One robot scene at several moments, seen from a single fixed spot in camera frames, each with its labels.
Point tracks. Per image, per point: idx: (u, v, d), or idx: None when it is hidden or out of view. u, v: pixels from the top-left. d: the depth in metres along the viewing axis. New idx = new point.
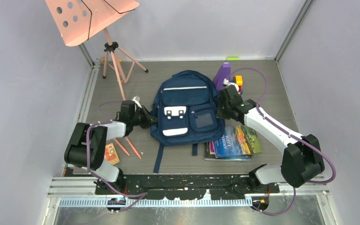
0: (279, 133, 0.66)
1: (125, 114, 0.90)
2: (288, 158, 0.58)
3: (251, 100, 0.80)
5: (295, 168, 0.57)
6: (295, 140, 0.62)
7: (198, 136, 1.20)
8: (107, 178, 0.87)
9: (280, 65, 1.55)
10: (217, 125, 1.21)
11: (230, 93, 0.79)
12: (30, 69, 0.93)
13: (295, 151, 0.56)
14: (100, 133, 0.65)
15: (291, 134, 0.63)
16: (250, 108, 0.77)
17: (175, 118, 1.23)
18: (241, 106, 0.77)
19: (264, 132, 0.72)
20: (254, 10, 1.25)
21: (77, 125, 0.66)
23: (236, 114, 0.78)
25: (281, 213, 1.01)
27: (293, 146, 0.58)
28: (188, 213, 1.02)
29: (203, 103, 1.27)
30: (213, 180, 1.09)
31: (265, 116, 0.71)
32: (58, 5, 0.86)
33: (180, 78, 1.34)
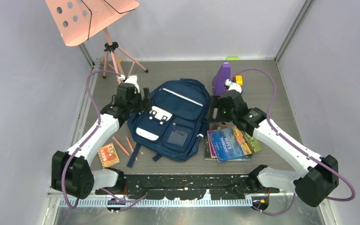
0: (297, 155, 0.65)
1: (122, 99, 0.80)
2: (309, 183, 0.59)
3: (258, 108, 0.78)
5: (314, 192, 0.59)
6: (314, 163, 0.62)
7: (164, 149, 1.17)
8: (107, 183, 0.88)
9: (280, 65, 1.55)
10: (187, 147, 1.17)
11: (236, 102, 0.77)
12: (30, 69, 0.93)
13: (317, 176, 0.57)
14: (78, 171, 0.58)
15: (311, 156, 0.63)
16: (258, 119, 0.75)
17: (155, 121, 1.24)
18: (249, 117, 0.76)
19: (277, 148, 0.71)
20: (254, 10, 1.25)
21: (54, 158, 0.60)
23: (244, 125, 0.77)
25: (281, 213, 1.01)
27: (312, 170, 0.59)
28: (188, 213, 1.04)
29: (188, 120, 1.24)
30: (213, 180, 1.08)
31: (279, 132, 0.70)
32: (58, 5, 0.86)
33: (185, 87, 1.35)
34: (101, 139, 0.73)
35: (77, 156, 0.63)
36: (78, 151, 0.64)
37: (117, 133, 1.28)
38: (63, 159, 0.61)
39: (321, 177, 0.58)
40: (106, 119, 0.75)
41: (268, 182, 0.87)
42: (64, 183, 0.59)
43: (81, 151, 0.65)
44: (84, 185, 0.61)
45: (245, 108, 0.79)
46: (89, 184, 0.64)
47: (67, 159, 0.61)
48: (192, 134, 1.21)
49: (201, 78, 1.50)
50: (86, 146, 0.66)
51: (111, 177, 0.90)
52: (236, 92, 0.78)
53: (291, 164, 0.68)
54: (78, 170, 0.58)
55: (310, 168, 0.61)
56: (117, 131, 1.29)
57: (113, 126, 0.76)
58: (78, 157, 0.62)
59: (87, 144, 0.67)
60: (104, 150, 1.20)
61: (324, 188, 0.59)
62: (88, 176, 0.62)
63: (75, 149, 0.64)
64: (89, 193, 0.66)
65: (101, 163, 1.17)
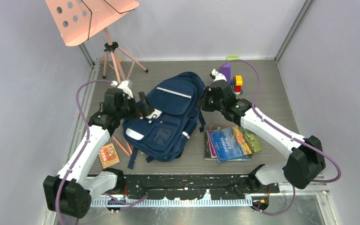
0: (282, 138, 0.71)
1: (110, 105, 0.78)
2: (294, 162, 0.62)
3: (246, 100, 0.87)
5: (301, 172, 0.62)
6: (297, 144, 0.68)
7: (147, 148, 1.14)
8: (107, 187, 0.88)
9: (280, 65, 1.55)
10: (168, 146, 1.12)
11: (225, 93, 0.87)
12: (30, 69, 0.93)
13: (300, 155, 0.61)
14: (71, 195, 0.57)
15: (294, 137, 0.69)
16: (244, 109, 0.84)
17: (144, 120, 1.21)
18: (236, 108, 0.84)
19: (261, 132, 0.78)
20: (254, 9, 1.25)
21: (44, 183, 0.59)
23: (232, 116, 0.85)
25: (280, 213, 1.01)
27: (297, 151, 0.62)
28: (188, 213, 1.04)
29: (176, 117, 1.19)
30: (213, 180, 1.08)
31: (263, 118, 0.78)
32: (57, 5, 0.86)
33: (178, 82, 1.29)
34: (93, 154, 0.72)
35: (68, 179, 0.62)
36: (68, 173, 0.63)
37: (117, 132, 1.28)
38: (56, 183, 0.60)
39: (304, 158, 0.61)
40: (94, 131, 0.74)
41: (265, 177, 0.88)
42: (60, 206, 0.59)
43: (72, 173, 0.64)
44: (81, 204, 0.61)
45: (234, 99, 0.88)
46: (87, 201, 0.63)
47: (59, 182, 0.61)
48: (177, 131, 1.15)
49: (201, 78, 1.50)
50: (76, 167, 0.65)
51: (109, 182, 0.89)
52: (226, 83, 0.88)
53: (279, 149, 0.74)
54: (70, 194, 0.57)
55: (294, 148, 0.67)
56: (117, 131, 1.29)
57: (103, 138, 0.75)
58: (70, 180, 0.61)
59: (78, 164, 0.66)
60: (104, 150, 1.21)
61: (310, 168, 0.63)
62: (84, 194, 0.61)
63: (65, 172, 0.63)
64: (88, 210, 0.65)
65: (101, 163, 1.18)
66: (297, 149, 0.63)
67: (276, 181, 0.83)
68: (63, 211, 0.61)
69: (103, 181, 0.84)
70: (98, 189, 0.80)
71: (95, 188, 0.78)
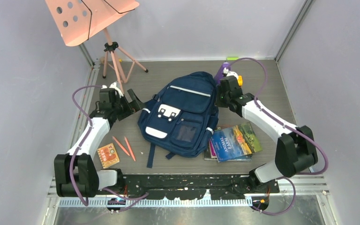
0: (275, 125, 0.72)
1: (106, 102, 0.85)
2: (281, 147, 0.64)
3: (250, 93, 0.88)
5: (288, 157, 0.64)
6: (288, 131, 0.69)
7: (173, 146, 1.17)
8: (109, 182, 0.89)
9: (280, 65, 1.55)
10: (196, 142, 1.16)
11: (231, 85, 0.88)
12: (30, 69, 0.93)
13: (288, 140, 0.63)
14: (85, 168, 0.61)
15: (286, 124, 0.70)
16: (248, 101, 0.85)
17: (164, 118, 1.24)
18: (239, 99, 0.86)
19: (259, 122, 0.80)
20: (254, 9, 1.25)
21: (56, 162, 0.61)
23: (235, 107, 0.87)
25: (280, 212, 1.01)
27: (287, 136, 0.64)
28: (188, 214, 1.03)
29: (198, 115, 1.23)
30: (213, 180, 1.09)
31: (262, 108, 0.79)
32: (58, 4, 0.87)
33: (192, 80, 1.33)
34: (97, 138, 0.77)
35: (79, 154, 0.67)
36: (78, 149, 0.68)
37: (117, 132, 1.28)
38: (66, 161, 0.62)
39: (292, 143, 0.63)
40: (97, 120, 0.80)
41: (262, 174, 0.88)
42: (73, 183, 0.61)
43: (81, 149, 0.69)
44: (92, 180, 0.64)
45: (239, 93, 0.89)
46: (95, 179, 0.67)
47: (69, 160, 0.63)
48: (201, 128, 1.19)
49: None
50: (85, 144, 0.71)
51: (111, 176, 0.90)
52: (233, 77, 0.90)
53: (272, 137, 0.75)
54: (84, 168, 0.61)
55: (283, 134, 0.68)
56: (117, 131, 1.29)
57: (105, 126, 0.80)
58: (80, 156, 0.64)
59: (86, 143, 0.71)
60: (104, 150, 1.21)
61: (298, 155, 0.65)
62: (93, 170, 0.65)
63: (75, 148, 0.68)
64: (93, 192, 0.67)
65: (101, 163, 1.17)
66: (287, 134, 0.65)
67: (272, 176, 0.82)
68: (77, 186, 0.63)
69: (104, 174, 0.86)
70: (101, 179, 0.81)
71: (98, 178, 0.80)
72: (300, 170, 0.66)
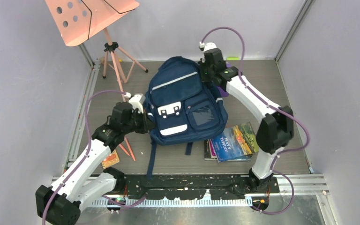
0: (259, 105, 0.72)
1: (116, 121, 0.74)
2: (264, 126, 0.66)
3: (236, 67, 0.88)
5: (268, 136, 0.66)
6: (272, 111, 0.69)
7: (200, 133, 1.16)
8: (103, 192, 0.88)
9: (280, 65, 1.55)
10: (218, 116, 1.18)
11: (216, 58, 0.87)
12: (30, 69, 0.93)
13: (271, 120, 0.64)
14: (58, 209, 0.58)
15: (269, 105, 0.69)
16: (232, 75, 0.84)
17: (171, 116, 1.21)
18: (225, 73, 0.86)
19: (243, 98, 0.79)
20: (254, 9, 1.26)
21: (37, 193, 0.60)
23: (219, 80, 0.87)
25: (279, 212, 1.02)
27: (269, 116, 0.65)
28: (188, 213, 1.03)
29: (198, 95, 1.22)
30: (213, 180, 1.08)
31: (247, 85, 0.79)
32: (58, 5, 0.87)
33: (169, 71, 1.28)
34: (90, 169, 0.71)
35: (59, 193, 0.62)
36: (61, 187, 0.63)
37: None
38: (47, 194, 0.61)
39: (274, 123, 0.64)
40: (95, 146, 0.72)
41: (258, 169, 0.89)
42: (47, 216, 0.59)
43: (64, 187, 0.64)
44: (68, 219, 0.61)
45: (223, 66, 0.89)
46: (74, 216, 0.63)
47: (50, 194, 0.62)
48: (212, 102, 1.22)
49: None
50: (70, 181, 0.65)
51: (108, 185, 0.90)
52: (218, 49, 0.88)
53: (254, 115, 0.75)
54: (58, 208, 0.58)
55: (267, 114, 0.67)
56: None
57: (103, 153, 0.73)
58: (60, 195, 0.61)
59: (71, 179, 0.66)
60: None
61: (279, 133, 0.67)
62: (72, 211, 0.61)
63: (58, 185, 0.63)
64: (76, 223, 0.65)
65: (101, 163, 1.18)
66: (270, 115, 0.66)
67: (263, 167, 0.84)
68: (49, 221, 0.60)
69: (99, 188, 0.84)
70: (93, 195, 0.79)
71: (89, 196, 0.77)
72: (279, 146, 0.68)
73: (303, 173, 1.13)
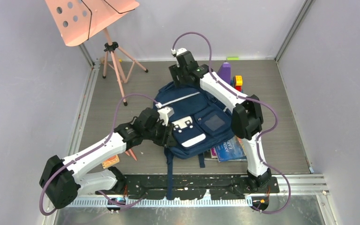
0: (229, 96, 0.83)
1: (140, 123, 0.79)
2: (236, 116, 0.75)
3: (206, 65, 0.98)
5: (241, 123, 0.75)
6: (241, 100, 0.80)
7: (218, 137, 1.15)
8: (102, 187, 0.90)
9: (280, 65, 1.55)
10: (229, 120, 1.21)
11: (187, 59, 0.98)
12: (30, 68, 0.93)
13: (241, 109, 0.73)
14: (62, 184, 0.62)
15: (239, 95, 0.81)
16: (204, 73, 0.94)
17: (186, 130, 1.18)
18: (197, 71, 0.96)
19: (215, 92, 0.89)
20: (254, 9, 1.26)
21: (49, 161, 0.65)
23: (193, 78, 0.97)
25: (276, 211, 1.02)
27: (238, 105, 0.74)
28: (188, 213, 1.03)
29: (205, 108, 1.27)
30: (213, 180, 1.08)
31: (217, 80, 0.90)
32: (58, 4, 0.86)
33: (171, 94, 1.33)
34: (102, 157, 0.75)
35: (68, 168, 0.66)
36: (71, 163, 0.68)
37: None
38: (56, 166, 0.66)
39: (244, 111, 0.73)
40: (115, 139, 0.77)
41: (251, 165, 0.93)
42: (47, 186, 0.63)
43: (74, 165, 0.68)
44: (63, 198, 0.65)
45: (196, 65, 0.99)
46: (69, 197, 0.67)
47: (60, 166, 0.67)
48: (220, 110, 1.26)
49: None
50: (81, 161, 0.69)
51: (107, 183, 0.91)
52: (188, 51, 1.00)
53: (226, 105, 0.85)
54: (62, 184, 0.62)
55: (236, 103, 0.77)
56: None
57: (119, 149, 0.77)
58: (68, 170, 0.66)
59: (83, 160, 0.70)
60: None
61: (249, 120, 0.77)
62: (71, 191, 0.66)
63: (70, 161, 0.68)
64: (68, 204, 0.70)
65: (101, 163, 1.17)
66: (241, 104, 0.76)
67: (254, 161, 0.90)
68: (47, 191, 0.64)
69: (99, 181, 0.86)
70: (91, 186, 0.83)
71: (88, 185, 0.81)
72: (251, 131, 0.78)
73: (303, 173, 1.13)
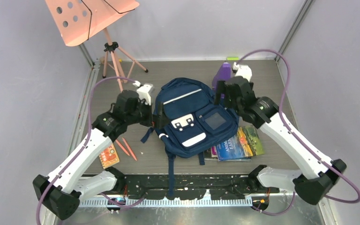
0: (309, 157, 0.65)
1: (120, 108, 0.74)
2: (317, 186, 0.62)
3: (270, 99, 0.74)
5: (319, 194, 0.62)
6: (324, 167, 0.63)
7: (218, 137, 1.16)
8: (103, 189, 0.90)
9: (280, 65, 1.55)
10: (230, 118, 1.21)
11: (243, 90, 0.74)
12: (30, 69, 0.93)
13: (326, 182, 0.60)
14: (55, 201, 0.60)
15: (322, 161, 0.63)
16: (268, 112, 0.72)
17: (187, 128, 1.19)
18: (259, 108, 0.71)
19: (284, 145, 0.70)
20: (254, 9, 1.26)
21: (34, 182, 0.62)
23: (252, 116, 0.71)
25: (281, 213, 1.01)
27: (323, 176, 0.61)
28: (188, 213, 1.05)
29: (206, 106, 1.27)
30: (213, 180, 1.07)
31: (292, 131, 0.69)
32: (58, 5, 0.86)
33: (174, 89, 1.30)
34: (89, 160, 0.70)
35: (55, 185, 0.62)
36: (57, 178, 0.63)
37: None
38: (43, 184, 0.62)
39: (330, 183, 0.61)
40: (95, 136, 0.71)
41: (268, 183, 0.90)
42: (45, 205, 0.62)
43: (61, 178, 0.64)
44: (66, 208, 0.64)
45: (252, 97, 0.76)
46: (71, 206, 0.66)
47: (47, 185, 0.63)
48: (221, 108, 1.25)
49: (201, 78, 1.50)
50: (66, 172, 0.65)
51: (107, 183, 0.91)
52: (243, 80, 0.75)
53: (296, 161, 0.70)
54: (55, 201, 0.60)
55: (321, 173, 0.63)
56: None
57: (102, 145, 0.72)
58: (56, 187, 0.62)
59: (68, 170, 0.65)
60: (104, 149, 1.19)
61: (328, 190, 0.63)
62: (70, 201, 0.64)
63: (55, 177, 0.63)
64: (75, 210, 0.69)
65: (101, 163, 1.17)
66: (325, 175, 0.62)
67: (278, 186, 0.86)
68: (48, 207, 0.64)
69: (99, 183, 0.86)
70: (92, 190, 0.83)
71: (89, 190, 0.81)
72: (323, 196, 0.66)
73: None
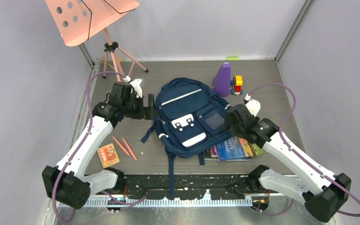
0: (311, 172, 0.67)
1: (116, 97, 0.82)
2: (320, 200, 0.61)
3: (267, 119, 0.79)
5: (327, 210, 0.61)
6: (327, 182, 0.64)
7: (218, 137, 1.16)
8: (106, 186, 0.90)
9: (280, 65, 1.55)
10: None
11: (243, 115, 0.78)
12: (30, 69, 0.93)
13: (331, 196, 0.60)
14: (69, 187, 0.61)
15: (325, 175, 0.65)
16: (268, 131, 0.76)
17: (187, 128, 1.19)
18: (259, 129, 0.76)
19: (285, 161, 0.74)
20: (254, 9, 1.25)
21: (44, 174, 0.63)
23: (255, 137, 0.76)
25: (282, 213, 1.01)
27: (326, 190, 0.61)
28: (188, 213, 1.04)
29: (206, 106, 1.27)
30: (213, 180, 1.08)
31: (292, 147, 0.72)
32: (58, 5, 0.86)
33: (174, 89, 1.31)
34: (95, 145, 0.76)
35: (66, 171, 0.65)
36: (67, 165, 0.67)
37: (117, 132, 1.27)
38: (54, 174, 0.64)
39: (335, 198, 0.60)
40: (97, 123, 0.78)
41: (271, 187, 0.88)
42: (57, 195, 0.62)
43: (71, 165, 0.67)
44: (79, 196, 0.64)
45: (253, 120, 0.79)
46: (85, 193, 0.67)
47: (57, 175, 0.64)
48: (221, 108, 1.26)
49: (201, 78, 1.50)
50: (75, 159, 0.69)
51: (109, 181, 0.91)
52: (241, 105, 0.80)
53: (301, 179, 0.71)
54: (69, 187, 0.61)
55: (325, 187, 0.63)
56: (116, 131, 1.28)
57: (105, 130, 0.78)
58: (68, 173, 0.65)
59: (77, 157, 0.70)
60: (104, 149, 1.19)
61: (336, 206, 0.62)
62: (82, 187, 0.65)
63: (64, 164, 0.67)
64: (86, 200, 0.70)
65: (101, 163, 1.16)
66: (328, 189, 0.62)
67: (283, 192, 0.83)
68: (59, 199, 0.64)
69: (102, 178, 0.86)
70: (97, 184, 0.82)
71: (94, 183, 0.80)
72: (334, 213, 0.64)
73: None
